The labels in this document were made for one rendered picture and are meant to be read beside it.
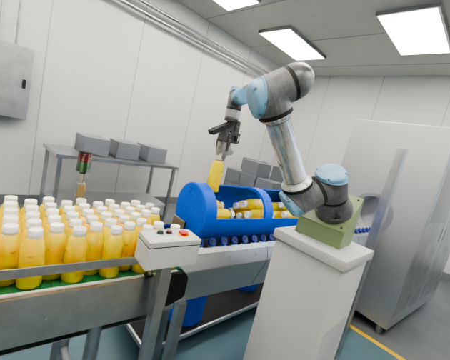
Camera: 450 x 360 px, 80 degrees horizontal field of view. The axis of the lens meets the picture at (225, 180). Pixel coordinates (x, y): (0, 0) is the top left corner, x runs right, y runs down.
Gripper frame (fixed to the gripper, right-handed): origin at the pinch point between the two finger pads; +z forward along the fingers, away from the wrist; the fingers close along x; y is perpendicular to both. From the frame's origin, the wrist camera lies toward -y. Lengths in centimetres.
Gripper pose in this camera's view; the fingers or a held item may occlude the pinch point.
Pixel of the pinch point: (219, 157)
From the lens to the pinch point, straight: 136.5
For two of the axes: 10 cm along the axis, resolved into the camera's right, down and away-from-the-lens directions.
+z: -2.2, 9.7, 1.5
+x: -6.0, -2.5, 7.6
